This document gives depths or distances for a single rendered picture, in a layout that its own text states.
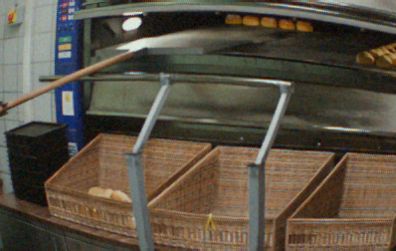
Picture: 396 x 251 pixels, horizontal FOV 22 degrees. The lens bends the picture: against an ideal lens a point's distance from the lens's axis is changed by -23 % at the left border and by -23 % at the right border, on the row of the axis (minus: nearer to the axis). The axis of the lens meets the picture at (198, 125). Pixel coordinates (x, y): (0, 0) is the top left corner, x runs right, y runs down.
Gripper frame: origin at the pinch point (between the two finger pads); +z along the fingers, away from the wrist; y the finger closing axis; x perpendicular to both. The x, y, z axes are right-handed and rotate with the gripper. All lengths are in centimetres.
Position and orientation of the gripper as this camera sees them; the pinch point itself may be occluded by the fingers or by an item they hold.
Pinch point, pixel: (2, 109)
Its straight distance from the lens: 403.4
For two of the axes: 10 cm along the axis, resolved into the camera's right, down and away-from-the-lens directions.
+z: 8.1, 0.7, -5.8
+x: -5.8, 2.0, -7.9
